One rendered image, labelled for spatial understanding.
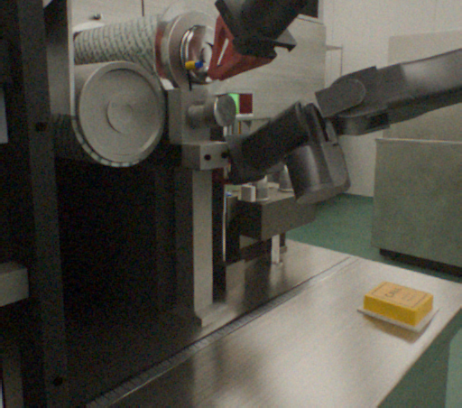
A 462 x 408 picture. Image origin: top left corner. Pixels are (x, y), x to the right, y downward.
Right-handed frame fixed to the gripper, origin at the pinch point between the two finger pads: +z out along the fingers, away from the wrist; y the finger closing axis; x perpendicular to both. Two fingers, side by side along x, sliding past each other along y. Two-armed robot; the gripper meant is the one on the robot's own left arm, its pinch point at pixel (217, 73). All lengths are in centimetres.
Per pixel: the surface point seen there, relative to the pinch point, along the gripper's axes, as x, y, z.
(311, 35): 35, 81, 17
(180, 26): 6.5, -3.4, -1.1
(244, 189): -11.5, 10.2, 13.9
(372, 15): 187, 453, 86
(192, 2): 9.7, -0.6, -2.7
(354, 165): 58, 452, 205
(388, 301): -35.7, 12.4, 3.7
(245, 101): 19, 48, 30
